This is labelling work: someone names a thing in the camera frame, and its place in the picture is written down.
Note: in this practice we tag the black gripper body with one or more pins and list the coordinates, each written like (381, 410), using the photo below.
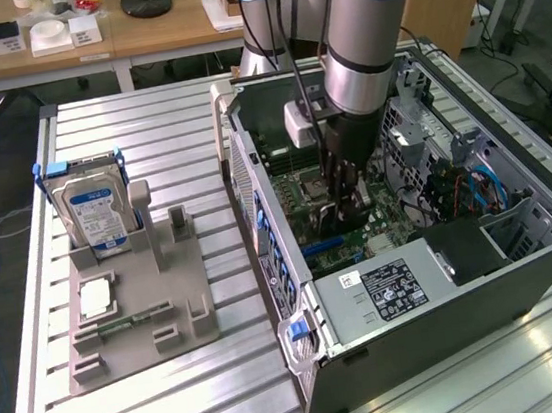
(353, 139)

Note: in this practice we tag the green GPU with black cooler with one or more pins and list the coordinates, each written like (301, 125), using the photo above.
(344, 226)

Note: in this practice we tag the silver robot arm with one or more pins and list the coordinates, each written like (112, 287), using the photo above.
(364, 24)

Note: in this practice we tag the CPU socket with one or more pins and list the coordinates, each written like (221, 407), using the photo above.
(310, 187)

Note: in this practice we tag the blue expansion slot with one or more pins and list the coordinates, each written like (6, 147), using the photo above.
(321, 246)

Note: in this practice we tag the silver chipset heatsink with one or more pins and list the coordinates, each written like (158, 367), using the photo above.
(380, 246)

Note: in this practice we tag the perforated metal drive cage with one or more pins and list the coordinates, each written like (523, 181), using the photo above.
(419, 138)

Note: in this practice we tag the green motherboard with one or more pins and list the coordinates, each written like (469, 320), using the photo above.
(326, 263)

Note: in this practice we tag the blue expansion card retainer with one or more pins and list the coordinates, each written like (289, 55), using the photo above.
(258, 213)

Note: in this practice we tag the grey power supply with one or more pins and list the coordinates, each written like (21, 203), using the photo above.
(340, 319)

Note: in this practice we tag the blue case latch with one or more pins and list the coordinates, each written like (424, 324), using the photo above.
(296, 330)

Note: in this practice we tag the open grey PC case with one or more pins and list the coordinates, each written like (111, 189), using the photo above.
(472, 323)

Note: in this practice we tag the metal disk bay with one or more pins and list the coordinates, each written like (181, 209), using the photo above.
(534, 215)

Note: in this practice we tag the white paper stack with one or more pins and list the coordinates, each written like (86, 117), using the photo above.
(220, 17)

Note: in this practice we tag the hard disk with blue label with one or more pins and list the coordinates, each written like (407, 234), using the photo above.
(93, 214)

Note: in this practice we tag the black round lamp base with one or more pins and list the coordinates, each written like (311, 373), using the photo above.
(146, 3)

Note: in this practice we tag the green RAM stick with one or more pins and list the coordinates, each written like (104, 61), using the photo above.
(119, 325)

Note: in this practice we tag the grey parts rack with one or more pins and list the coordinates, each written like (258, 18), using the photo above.
(138, 354)

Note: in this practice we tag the CPU with white cover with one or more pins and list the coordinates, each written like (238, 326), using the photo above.
(95, 299)

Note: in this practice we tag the blue disk caddy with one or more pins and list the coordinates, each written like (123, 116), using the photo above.
(56, 169)

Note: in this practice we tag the white labelled box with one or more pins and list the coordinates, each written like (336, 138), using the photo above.
(83, 31)

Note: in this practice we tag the red and white packet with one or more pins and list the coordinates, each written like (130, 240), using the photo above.
(86, 4)

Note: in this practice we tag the white flat box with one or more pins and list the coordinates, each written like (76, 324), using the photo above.
(52, 47)

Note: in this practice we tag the black office chair base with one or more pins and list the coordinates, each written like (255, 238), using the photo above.
(7, 106)

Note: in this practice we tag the small beige tape roll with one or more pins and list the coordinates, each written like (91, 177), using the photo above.
(21, 2)

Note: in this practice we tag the black and white box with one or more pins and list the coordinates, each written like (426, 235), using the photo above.
(2, 31)

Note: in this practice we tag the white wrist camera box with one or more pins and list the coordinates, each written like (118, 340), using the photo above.
(299, 125)

